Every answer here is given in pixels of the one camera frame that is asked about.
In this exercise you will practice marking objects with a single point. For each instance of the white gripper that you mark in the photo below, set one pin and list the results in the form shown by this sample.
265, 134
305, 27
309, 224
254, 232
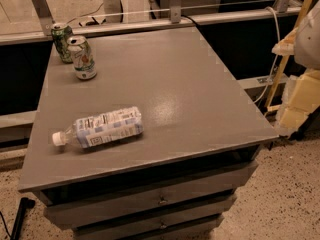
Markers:
308, 40

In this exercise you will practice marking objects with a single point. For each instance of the clear blue-label plastic bottle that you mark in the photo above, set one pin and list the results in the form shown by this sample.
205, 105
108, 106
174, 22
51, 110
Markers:
101, 129

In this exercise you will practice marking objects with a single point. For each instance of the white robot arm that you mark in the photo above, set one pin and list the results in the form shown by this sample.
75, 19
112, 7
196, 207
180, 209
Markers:
307, 41

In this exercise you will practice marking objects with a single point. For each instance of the grey drawer cabinet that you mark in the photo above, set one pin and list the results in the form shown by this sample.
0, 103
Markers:
201, 134

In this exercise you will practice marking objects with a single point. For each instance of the white green soda can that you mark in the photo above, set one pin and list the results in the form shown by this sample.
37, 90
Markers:
82, 58

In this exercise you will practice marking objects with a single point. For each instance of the dark green soda can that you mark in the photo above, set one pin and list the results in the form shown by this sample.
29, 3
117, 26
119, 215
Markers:
60, 33

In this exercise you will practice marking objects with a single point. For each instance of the grey metal railing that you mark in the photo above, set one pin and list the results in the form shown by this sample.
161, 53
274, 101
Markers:
125, 28

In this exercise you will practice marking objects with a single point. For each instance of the black stand on floor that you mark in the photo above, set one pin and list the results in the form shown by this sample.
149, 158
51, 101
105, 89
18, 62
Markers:
24, 205

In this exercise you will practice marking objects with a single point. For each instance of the yellow wooden frame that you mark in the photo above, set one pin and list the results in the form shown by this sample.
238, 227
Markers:
284, 47

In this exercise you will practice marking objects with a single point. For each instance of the middle grey metal bracket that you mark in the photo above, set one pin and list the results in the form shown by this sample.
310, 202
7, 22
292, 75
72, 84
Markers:
175, 11

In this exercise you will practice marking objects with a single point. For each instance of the grey metal bracket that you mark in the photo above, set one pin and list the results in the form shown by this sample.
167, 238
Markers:
44, 14
175, 11

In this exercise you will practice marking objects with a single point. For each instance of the left grey metal bracket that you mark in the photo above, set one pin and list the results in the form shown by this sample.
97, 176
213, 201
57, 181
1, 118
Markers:
44, 14

